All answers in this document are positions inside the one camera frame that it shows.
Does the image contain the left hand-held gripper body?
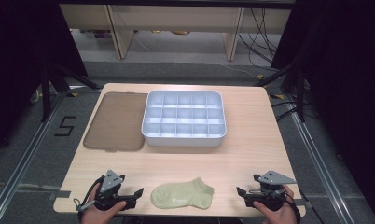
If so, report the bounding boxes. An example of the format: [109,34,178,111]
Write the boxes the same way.
[93,169,137,211]

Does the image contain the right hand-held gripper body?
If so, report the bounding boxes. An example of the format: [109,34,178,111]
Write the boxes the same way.
[249,170,298,212]

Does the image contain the light green ankle sock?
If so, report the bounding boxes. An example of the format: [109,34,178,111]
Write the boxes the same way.
[150,177,215,210]

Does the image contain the white compartment storage box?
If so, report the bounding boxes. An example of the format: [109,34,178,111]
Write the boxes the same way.
[141,90,228,148]

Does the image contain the person's right hand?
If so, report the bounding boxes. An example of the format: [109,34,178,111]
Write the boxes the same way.
[253,184,298,224]

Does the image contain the person's left hand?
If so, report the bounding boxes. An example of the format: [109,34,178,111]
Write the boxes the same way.
[80,183,128,224]

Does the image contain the brown translucent box lid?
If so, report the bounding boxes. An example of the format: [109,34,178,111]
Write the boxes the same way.
[83,91,148,153]

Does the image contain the black metal stand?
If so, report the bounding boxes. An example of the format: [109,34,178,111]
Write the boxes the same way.
[253,60,307,123]
[40,63,104,123]

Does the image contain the black curtain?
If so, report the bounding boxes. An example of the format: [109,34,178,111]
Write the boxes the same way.
[0,0,89,157]
[271,0,375,224]

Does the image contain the beige wooden desk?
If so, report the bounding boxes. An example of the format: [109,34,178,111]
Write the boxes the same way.
[58,3,293,62]

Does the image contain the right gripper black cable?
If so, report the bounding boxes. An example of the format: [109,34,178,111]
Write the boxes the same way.
[283,186,302,224]

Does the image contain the aluminium floor rail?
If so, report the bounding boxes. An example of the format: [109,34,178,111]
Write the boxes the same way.
[282,92,355,224]
[0,92,69,224]

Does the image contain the black floor cables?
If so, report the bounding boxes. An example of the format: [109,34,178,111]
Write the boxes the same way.
[270,100,317,123]

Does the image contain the white floor cable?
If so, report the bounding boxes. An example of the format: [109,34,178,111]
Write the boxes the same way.
[188,61,259,79]

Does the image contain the hanging black cable bundle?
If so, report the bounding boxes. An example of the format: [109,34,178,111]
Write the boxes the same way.
[237,7,283,72]

